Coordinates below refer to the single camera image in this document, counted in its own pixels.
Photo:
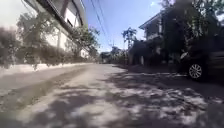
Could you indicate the grey concrete road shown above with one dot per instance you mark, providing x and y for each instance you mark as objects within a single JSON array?
[{"x": 100, "y": 86}]

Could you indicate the palm tree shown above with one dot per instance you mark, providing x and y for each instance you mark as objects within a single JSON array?
[{"x": 129, "y": 34}]

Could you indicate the dark two-storey building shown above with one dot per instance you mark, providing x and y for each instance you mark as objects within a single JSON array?
[{"x": 152, "y": 30}]

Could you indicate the white building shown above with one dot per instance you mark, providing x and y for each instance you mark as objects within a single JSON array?
[{"x": 71, "y": 16}]

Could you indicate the row of bushes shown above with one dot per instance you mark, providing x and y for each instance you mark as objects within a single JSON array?
[{"x": 50, "y": 55}]

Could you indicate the large dark trees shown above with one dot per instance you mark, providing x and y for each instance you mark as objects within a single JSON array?
[{"x": 188, "y": 20}]

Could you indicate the dark car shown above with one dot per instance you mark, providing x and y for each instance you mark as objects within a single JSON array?
[{"x": 213, "y": 60}]

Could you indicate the pale low kerb wall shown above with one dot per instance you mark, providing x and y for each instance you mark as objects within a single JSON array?
[{"x": 20, "y": 68}]

